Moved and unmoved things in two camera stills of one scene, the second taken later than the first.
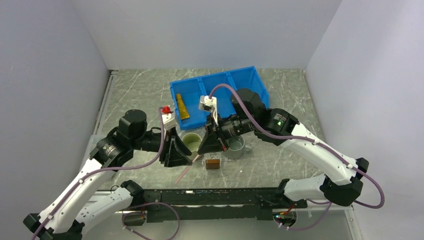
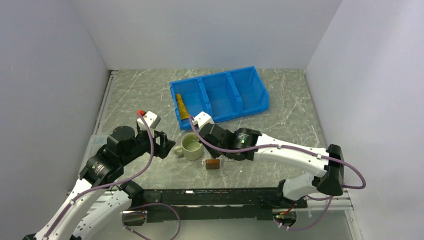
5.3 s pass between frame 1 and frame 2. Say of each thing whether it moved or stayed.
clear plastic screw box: stayed
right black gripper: moved
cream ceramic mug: stayed
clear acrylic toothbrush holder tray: stayed
